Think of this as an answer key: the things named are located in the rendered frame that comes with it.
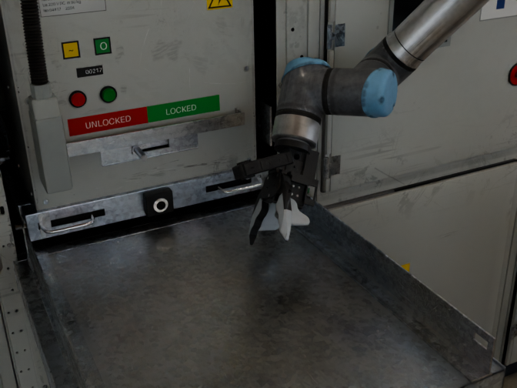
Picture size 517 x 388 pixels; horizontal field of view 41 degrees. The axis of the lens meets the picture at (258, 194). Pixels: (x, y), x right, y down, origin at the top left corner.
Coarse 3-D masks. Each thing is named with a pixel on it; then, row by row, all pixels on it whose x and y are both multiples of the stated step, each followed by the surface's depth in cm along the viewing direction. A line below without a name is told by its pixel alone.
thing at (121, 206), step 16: (208, 176) 152; (224, 176) 153; (128, 192) 145; (176, 192) 149; (192, 192) 151; (208, 192) 153; (240, 192) 157; (32, 208) 139; (48, 208) 139; (64, 208) 139; (80, 208) 141; (96, 208) 142; (112, 208) 144; (128, 208) 146; (144, 208) 147; (176, 208) 151; (32, 224) 138; (64, 224) 141; (96, 224) 144; (32, 240) 139
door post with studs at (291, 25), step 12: (276, 0) 140; (288, 0) 140; (300, 0) 142; (276, 12) 141; (288, 12) 141; (300, 12) 143; (276, 24) 142; (288, 24) 142; (300, 24) 144; (276, 36) 143; (288, 36) 144; (300, 36) 145; (276, 48) 144; (288, 48) 145; (300, 48) 146; (276, 60) 145; (288, 60) 146; (276, 72) 146; (276, 84) 147; (276, 96) 148; (276, 108) 150
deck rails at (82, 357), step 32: (320, 224) 142; (32, 256) 129; (352, 256) 132; (384, 256) 122; (384, 288) 124; (416, 288) 115; (64, 320) 117; (416, 320) 115; (448, 320) 109; (64, 352) 110; (448, 352) 108; (480, 352) 104; (96, 384) 103
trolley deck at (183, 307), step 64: (64, 256) 137; (128, 256) 137; (192, 256) 136; (256, 256) 136; (320, 256) 135; (128, 320) 118; (192, 320) 117; (256, 320) 117; (320, 320) 117; (384, 320) 116; (64, 384) 103; (128, 384) 103; (192, 384) 103; (256, 384) 103; (320, 384) 102; (384, 384) 102; (448, 384) 102
